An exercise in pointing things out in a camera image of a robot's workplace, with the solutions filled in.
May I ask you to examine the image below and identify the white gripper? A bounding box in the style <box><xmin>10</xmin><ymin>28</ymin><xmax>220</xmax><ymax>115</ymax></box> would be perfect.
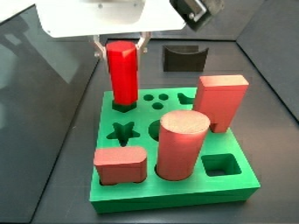
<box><xmin>37</xmin><ymin>0</ymin><xmax>185</xmax><ymax>60</ymax></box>

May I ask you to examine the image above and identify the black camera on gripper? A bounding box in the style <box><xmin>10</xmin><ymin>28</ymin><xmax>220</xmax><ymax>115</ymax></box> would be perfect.
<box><xmin>170</xmin><ymin>0</ymin><xmax>225</xmax><ymax>32</ymax></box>

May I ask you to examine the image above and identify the black curved holder block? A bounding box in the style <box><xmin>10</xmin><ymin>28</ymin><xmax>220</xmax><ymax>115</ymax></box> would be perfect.
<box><xmin>163</xmin><ymin>45</ymin><xmax>210</xmax><ymax>72</ymax></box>

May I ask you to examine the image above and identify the red cylinder peg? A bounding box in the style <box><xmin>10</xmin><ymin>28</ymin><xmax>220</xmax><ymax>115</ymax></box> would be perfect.
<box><xmin>157</xmin><ymin>110</ymin><xmax>212</xmax><ymax>181</ymax></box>

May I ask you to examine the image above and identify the red hexagon peg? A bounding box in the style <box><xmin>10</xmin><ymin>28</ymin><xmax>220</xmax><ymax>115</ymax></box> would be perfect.
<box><xmin>107</xmin><ymin>40</ymin><xmax>138</xmax><ymax>105</ymax></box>

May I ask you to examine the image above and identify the red rectangular arch block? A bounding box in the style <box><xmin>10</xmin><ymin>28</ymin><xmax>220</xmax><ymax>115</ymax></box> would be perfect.
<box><xmin>193</xmin><ymin>74</ymin><xmax>249</xmax><ymax>133</ymax></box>

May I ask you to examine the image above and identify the red short rounded block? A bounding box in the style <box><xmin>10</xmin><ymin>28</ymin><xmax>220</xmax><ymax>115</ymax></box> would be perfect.
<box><xmin>94</xmin><ymin>146</ymin><xmax>147</xmax><ymax>186</ymax></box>

